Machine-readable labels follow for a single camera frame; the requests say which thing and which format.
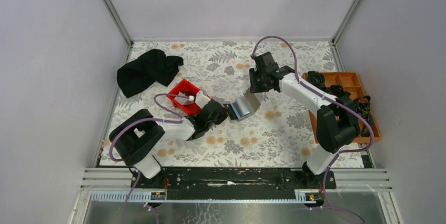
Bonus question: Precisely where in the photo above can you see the cards in red bin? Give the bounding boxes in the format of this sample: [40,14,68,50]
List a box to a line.
[175,94,195,106]

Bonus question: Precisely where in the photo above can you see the grey card holder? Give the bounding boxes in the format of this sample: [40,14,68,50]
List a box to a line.
[223,88,261,121]

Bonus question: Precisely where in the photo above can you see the black cloth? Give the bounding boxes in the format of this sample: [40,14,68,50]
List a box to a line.
[116,49,184,98]

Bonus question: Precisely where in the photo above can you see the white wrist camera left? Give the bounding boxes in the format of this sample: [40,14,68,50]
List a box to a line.
[188,91,211,109]

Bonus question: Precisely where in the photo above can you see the floral table mat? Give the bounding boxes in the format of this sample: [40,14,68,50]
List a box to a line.
[109,39,336,167]

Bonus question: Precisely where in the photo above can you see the unrolled dark tie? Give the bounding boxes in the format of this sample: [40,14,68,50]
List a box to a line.
[353,95,374,128]

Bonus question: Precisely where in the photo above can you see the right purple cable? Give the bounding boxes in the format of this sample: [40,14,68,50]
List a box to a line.
[250,35,375,224]

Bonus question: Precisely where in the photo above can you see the red plastic bin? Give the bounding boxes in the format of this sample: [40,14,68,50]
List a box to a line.
[168,79,211,116]

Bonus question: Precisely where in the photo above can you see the rolled dark tie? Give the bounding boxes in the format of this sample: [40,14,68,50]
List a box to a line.
[307,71,326,88]
[329,85,351,102]

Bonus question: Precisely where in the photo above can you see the wooden compartment tray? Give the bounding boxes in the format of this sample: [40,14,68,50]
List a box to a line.
[301,72,382,145]

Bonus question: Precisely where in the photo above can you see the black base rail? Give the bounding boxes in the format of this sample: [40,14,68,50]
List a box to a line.
[131,167,337,200]

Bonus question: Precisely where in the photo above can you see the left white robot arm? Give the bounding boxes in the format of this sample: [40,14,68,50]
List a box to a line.
[109,99,228,188]

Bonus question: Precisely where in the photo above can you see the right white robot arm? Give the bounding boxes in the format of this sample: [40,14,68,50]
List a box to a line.
[249,52,360,188]

